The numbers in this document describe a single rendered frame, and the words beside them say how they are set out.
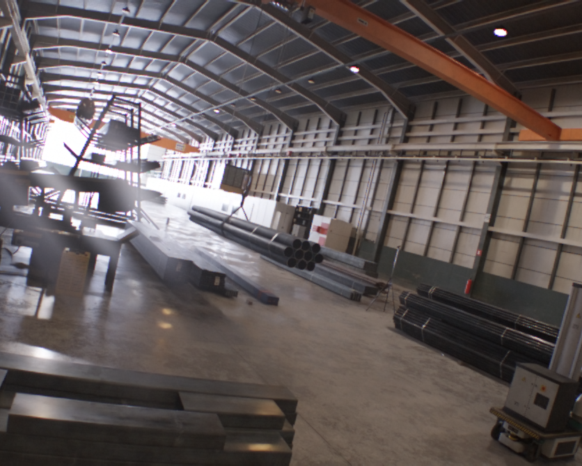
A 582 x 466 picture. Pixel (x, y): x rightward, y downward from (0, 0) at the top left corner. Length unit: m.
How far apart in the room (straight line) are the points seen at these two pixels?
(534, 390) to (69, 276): 5.70
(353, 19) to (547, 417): 8.90
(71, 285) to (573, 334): 6.07
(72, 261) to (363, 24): 7.96
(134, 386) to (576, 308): 4.25
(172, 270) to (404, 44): 7.43
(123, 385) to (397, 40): 10.19
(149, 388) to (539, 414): 3.60
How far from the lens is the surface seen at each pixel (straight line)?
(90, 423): 2.54
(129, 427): 2.56
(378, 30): 11.46
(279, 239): 7.02
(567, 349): 5.36
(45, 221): 8.65
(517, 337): 8.09
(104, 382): 3.02
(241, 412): 2.97
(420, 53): 12.18
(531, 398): 5.07
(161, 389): 3.06
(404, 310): 9.76
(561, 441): 5.17
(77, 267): 6.62
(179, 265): 8.73
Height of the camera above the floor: 1.71
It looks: 2 degrees down
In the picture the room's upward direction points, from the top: 14 degrees clockwise
